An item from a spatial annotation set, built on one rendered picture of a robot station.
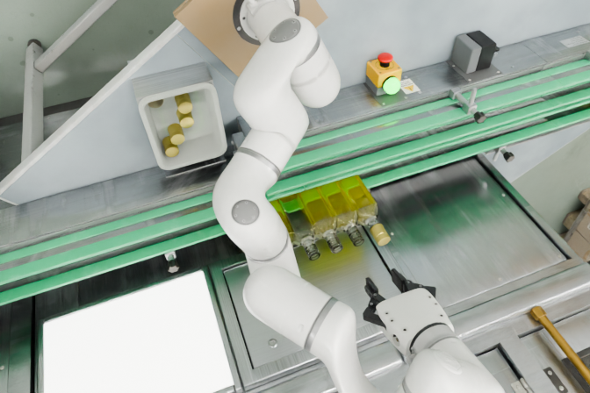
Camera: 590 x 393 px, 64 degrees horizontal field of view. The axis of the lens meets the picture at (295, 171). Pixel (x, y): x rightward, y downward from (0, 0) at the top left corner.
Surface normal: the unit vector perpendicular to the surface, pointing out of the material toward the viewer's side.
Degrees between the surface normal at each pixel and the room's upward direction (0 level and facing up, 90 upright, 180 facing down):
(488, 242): 90
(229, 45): 0
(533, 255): 90
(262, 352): 90
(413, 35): 0
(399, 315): 111
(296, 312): 70
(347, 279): 90
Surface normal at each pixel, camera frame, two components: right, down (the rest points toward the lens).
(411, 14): 0.35, 0.67
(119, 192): -0.04, -0.69
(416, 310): -0.12, -0.89
